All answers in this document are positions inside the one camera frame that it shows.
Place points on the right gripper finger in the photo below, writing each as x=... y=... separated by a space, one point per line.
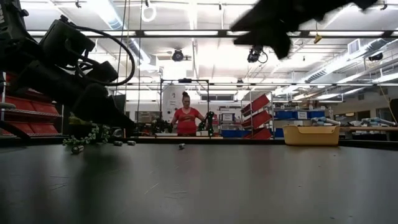
x=264 y=18
x=255 y=39

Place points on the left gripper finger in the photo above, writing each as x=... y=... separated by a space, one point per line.
x=115 y=118

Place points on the black copper AA battery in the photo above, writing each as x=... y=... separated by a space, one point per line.
x=118 y=143
x=77 y=150

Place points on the silver AA battery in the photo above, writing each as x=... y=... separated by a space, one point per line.
x=182 y=146
x=132 y=143

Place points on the background black robot arm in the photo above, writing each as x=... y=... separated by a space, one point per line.
x=207 y=123
x=161 y=127

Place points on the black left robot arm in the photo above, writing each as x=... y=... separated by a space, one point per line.
x=62 y=40

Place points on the shiny round metal object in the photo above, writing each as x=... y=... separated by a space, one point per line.
x=117 y=133

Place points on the black monitor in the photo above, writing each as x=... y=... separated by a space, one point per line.
x=121 y=102

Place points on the artificial potted succulent plant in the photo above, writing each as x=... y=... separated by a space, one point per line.
x=93 y=137

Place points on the yellow hanging tag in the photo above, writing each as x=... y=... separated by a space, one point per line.
x=317 y=39

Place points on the red bin shelving rack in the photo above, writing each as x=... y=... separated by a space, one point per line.
x=40 y=128
x=258 y=119

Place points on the white cylindrical tank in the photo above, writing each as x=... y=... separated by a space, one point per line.
x=169 y=102

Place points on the person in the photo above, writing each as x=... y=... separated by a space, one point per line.
x=186 y=121

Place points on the round black ceiling fixture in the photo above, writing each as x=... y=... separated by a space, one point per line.
x=177 y=55

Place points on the small framed sign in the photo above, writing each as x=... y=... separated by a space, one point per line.
x=228 y=117

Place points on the small black ceiling device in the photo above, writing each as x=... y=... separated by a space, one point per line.
x=375 y=56

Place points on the blue storage bins row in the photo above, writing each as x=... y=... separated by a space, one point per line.
x=298 y=115

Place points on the blue crate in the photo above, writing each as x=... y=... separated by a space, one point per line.
x=236 y=133

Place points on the blue grey foam roll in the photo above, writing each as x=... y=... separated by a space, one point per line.
x=326 y=121
x=377 y=121

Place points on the yellow plastic bin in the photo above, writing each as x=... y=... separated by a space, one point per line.
x=311 y=135

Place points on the wooden workbench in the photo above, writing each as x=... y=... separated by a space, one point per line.
x=367 y=128

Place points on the black overhead camera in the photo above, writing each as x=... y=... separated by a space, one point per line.
x=255 y=56

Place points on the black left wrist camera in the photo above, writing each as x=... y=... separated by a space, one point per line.
x=102 y=72

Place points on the black metal frame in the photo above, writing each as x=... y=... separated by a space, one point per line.
x=185 y=81

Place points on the black overhead frame bar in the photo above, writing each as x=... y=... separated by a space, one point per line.
x=140 y=33

